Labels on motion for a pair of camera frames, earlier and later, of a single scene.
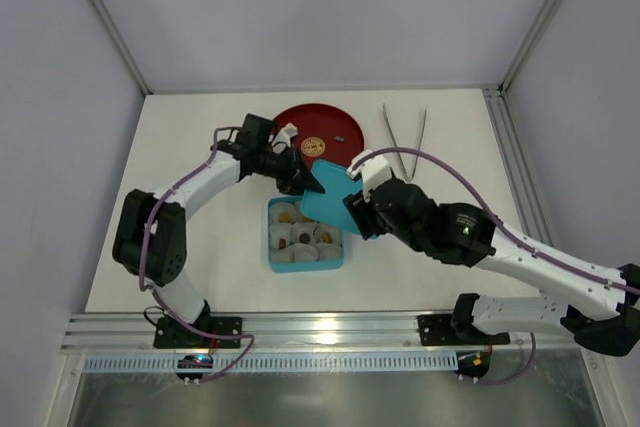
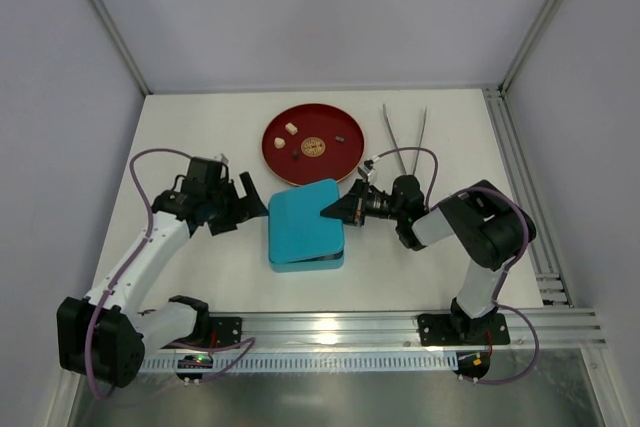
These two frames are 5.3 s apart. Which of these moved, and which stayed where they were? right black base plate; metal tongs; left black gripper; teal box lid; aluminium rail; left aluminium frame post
Moved: teal box lid; left black gripper
Stayed: right black base plate; aluminium rail; metal tongs; left aluminium frame post
